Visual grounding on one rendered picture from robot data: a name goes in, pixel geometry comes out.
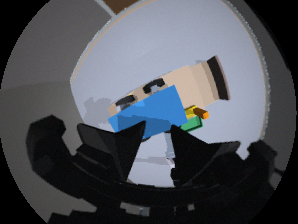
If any yellow chock with orange handle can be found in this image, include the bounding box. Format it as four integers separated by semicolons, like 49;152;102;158
184;105;209;120

